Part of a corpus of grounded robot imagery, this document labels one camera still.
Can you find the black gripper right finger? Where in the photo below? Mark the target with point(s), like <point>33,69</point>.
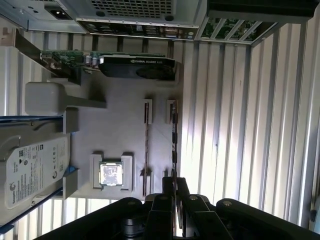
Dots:
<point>200,220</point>

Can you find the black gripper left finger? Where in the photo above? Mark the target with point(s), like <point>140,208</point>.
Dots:
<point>160,220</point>

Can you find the RAM stick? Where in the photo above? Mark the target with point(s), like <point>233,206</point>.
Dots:
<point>146,140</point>
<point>175,140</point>

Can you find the silver CPU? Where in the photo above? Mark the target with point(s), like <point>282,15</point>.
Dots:
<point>111,173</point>

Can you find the grey parts rack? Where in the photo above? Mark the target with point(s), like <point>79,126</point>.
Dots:
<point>120,130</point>

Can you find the hard disk in blue carrier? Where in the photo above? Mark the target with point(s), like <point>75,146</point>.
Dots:
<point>32,170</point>

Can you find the black graphics card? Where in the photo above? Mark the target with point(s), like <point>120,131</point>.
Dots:
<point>130,70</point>

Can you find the black open PC case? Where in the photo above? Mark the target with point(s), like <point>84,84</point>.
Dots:
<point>50,26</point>

